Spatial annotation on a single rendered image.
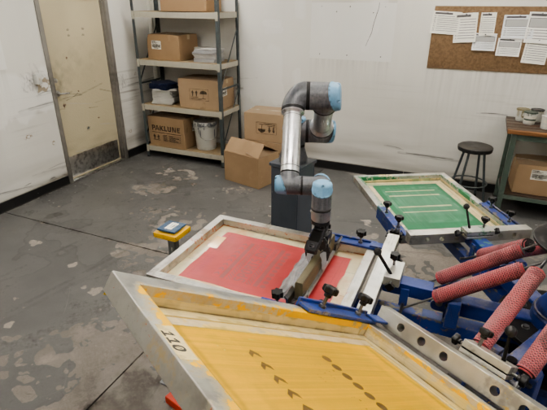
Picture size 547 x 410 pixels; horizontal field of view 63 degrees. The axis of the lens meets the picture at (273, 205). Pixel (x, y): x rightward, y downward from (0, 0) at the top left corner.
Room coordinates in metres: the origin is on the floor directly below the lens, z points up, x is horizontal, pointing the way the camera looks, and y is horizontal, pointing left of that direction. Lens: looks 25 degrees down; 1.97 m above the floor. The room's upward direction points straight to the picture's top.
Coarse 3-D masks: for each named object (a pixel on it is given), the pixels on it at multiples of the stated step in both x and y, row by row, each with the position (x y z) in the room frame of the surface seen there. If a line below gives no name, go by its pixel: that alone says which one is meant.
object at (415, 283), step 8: (408, 280) 1.36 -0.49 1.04; (416, 280) 1.37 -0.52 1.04; (424, 280) 1.37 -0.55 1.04; (384, 288) 1.36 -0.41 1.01; (408, 288) 1.33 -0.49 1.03; (416, 288) 1.32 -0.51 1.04; (424, 288) 1.31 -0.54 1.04; (432, 288) 1.32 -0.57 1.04; (408, 296) 1.33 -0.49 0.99; (416, 296) 1.32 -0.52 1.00; (424, 296) 1.31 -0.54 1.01
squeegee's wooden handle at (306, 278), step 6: (330, 246) 1.63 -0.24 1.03; (318, 252) 1.53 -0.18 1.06; (330, 252) 1.63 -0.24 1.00; (312, 258) 1.48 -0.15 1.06; (318, 258) 1.48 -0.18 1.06; (312, 264) 1.44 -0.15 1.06; (318, 264) 1.48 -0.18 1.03; (306, 270) 1.40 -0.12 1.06; (312, 270) 1.40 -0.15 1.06; (318, 270) 1.48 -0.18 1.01; (300, 276) 1.36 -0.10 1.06; (306, 276) 1.36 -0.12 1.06; (312, 276) 1.41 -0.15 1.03; (300, 282) 1.32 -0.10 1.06; (306, 282) 1.35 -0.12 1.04; (312, 282) 1.41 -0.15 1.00; (300, 288) 1.31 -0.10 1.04; (306, 288) 1.35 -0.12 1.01; (300, 294) 1.31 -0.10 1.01
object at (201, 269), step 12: (204, 252) 1.70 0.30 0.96; (192, 264) 1.60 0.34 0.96; (204, 264) 1.60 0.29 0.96; (216, 264) 1.60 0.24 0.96; (192, 276) 1.51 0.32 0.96; (204, 276) 1.51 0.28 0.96; (276, 276) 1.51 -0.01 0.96; (228, 288) 1.43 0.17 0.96; (240, 288) 1.43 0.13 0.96; (252, 288) 1.43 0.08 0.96
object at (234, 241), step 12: (228, 240) 1.81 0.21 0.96; (240, 240) 1.81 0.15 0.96; (252, 240) 1.81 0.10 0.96; (264, 240) 1.81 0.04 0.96; (216, 252) 1.70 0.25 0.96; (228, 252) 1.70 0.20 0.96; (300, 252) 1.70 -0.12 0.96; (288, 264) 1.60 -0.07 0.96; (336, 264) 1.60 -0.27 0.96; (324, 276) 1.52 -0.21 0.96; (336, 276) 1.52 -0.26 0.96
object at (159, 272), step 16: (208, 224) 1.90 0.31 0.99; (224, 224) 1.96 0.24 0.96; (240, 224) 1.92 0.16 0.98; (256, 224) 1.91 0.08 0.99; (192, 240) 1.74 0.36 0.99; (304, 240) 1.79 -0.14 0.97; (176, 256) 1.60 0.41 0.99; (368, 256) 1.61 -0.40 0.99; (160, 272) 1.49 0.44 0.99; (368, 272) 1.54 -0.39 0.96; (208, 288) 1.38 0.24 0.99; (352, 288) 1.38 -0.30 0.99; (352, 304) 1.30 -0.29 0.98
